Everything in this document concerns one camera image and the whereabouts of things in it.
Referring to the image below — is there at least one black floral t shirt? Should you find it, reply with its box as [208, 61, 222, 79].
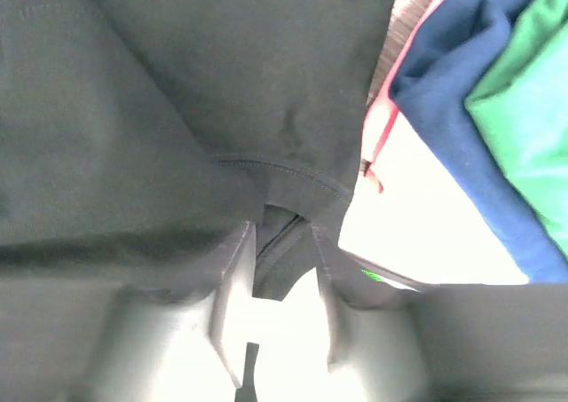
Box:
[1, 0, 394, 300]

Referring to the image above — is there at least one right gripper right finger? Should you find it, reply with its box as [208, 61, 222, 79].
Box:
[313, 230, 567, 401]

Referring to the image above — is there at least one green folded t shirt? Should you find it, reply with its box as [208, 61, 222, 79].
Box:
[465, 0, 567, 252]

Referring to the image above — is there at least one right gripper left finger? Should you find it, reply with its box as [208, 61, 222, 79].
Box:
[1, 222, 256, 401]

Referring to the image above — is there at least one navy folded t shirt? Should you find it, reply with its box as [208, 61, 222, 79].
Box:
[389, 0, 567, 284]

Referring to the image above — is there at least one pink folded t shirt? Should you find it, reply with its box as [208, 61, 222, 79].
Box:
[359, 0, 445, 193]

